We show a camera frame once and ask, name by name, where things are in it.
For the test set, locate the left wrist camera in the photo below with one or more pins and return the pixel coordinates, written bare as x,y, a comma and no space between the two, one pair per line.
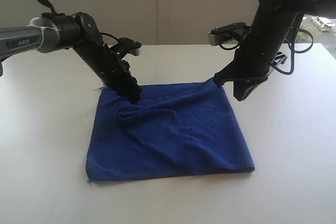
126,46

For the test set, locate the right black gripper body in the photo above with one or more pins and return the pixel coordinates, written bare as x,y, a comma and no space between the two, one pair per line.
254,56

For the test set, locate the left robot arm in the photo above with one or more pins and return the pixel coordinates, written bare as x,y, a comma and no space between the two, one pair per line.
53,31

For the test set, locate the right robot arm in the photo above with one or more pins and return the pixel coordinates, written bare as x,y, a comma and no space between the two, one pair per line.
291,13

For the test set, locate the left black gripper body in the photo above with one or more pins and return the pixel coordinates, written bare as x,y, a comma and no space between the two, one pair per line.
106,65

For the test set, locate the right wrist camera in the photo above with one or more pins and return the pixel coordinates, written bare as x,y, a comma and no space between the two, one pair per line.
235,31

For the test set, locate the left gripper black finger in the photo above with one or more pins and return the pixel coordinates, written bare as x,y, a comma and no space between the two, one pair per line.
132,94

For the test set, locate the white vehicle outside window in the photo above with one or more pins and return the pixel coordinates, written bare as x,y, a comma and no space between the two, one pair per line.
323,24

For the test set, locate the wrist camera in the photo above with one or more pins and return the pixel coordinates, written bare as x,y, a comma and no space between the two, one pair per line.
126,46
235,31

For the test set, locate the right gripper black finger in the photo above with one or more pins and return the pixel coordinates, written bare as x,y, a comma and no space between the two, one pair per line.
242,89

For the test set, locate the blue terry towel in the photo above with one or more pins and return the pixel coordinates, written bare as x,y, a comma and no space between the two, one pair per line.
174,130

